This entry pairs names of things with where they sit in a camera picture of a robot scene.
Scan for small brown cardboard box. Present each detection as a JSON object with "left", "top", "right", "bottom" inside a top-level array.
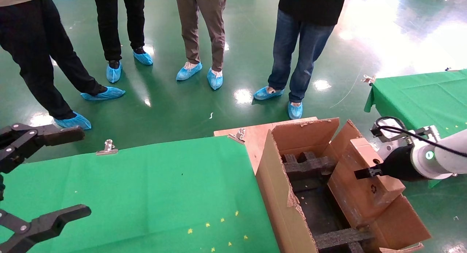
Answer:
[{"left": 327, "top": 137, "right": 406, "bottom": 228}]

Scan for person olive shirt black trousers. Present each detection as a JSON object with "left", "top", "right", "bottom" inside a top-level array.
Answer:
[{"left": 0, "top": 0, "right": 106, "bottom": 120}]

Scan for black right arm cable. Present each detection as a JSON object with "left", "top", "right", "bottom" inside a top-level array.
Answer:
[{"left": 376, "top": 116, "right": 467, "bottom": 158}]

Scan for person black shirt blue jeans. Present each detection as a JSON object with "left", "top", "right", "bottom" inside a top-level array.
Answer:
[{"left": 267, "top": 0, "right": 349, "bottom": 103}]

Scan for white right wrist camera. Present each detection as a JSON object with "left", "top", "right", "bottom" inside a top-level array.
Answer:
[{"left": 370, "top": 124, "right": 442, "bottom": 146}]

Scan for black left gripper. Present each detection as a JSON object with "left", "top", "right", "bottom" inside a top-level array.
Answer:
[{"left": 0, "top": 124, "right": 92, "bottom": 253}]

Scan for green table cloth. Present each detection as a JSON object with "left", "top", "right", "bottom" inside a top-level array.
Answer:
[
  {"left": 0, "top": 136, "right": 281, "bottom": 253},
  {"left": 364, "top": 69, "right": 467, "bottom": 188}
]

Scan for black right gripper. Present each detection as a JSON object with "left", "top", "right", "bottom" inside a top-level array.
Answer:
[{"left": 354, "top": 145, "right": 420, "bottom": 182}]

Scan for person in khaki trousers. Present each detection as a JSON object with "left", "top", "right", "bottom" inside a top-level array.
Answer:
[{"left": 174, "top": 0, "right": 227, "bottom": 73}]

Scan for blue shoe cover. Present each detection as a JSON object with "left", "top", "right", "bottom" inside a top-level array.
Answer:
[
  {"left": 106, "top": 62, "right": 123, "bottom": 83},
  {"left": 80, "top": 86, "right": 126, "bottom": 101},
  {"left": 253, "top": 86, "right": 285, "bottom": 101},
  {"left": 132, "top": 50, "right": 154, "bottom": 66},
  {"left": 176, "top": 62, "right": 203, "bottom": 81},
  {"left": 54, "top": 112, "right": 92, "bottom": 131},
  {"left": 207, "top": 68, "right": 224, "bottom": 90},
  {"left": 287, "top": 101, "right": 303, "bottom": 120}
]

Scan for large open cardboard carton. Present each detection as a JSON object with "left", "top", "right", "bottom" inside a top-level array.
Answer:
[{"left": 255, "top": 117, "right": 432, "bottom": 253}]

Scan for person black trousers black shoes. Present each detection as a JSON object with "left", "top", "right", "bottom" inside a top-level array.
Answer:
[{"left": 91, "top": 0, "right": 146, "bottom": 69}]

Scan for black foam insert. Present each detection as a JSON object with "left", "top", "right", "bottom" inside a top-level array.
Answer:
[
  {"left": 281, "top": 151, "right": 338, "bottom": 182},
  {"left": 313, "top": 227, "right": 376, "bottom": 253}
]

